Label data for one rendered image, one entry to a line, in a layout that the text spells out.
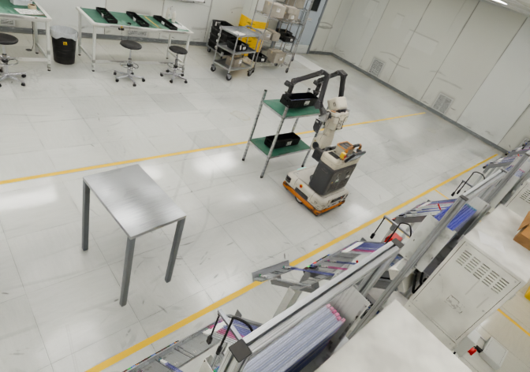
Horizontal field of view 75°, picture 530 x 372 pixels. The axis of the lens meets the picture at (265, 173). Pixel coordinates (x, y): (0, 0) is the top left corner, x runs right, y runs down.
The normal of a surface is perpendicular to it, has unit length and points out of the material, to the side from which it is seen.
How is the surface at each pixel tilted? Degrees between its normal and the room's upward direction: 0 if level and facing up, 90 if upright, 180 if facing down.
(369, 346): 0
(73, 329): 0
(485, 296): 90
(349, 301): 90
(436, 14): 90
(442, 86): 89
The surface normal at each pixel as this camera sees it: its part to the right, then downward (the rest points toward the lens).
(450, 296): -0.72, 0.18
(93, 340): 0.29, -0.79
